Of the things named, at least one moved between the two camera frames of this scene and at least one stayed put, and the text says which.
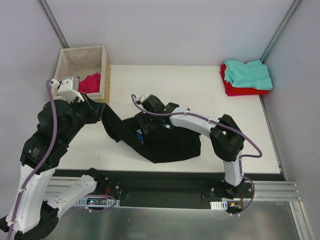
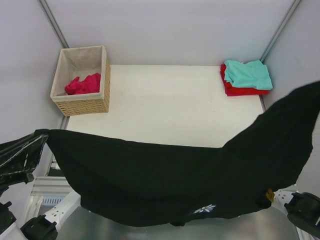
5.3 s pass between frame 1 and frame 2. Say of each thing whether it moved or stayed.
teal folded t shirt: stayed
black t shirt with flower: moved
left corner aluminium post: stayed
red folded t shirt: stayed
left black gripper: moved
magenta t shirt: stayed
